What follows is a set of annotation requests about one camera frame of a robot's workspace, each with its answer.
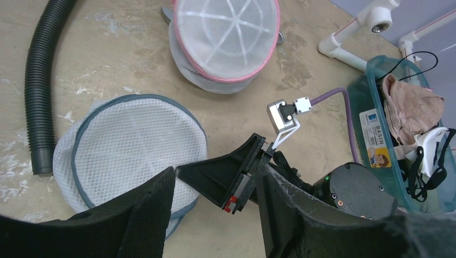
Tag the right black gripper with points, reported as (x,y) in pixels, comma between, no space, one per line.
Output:
(228,181)

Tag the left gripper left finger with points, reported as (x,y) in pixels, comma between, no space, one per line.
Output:
(131,225)

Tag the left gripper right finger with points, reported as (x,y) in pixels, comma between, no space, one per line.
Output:
(296,224)

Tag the blue-trimmed white mesh laundry bag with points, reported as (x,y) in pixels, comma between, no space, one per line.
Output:
(122,143)

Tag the white bra with black straps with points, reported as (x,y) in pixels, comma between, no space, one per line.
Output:
(428,171)

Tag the pink bra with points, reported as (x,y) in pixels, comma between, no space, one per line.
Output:
(410,109)

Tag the pink-trimmed white mesh laundry bag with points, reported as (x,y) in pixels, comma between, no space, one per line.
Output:
(222,46)

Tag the teal transparent plastic bin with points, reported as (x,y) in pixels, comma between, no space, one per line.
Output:
(378,155)

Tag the black garment in bin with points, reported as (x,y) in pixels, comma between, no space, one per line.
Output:
(403,69)

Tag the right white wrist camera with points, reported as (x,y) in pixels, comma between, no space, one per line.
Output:
(283,117)

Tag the white PVC pipe frame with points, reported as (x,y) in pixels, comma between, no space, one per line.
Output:
(375,18)

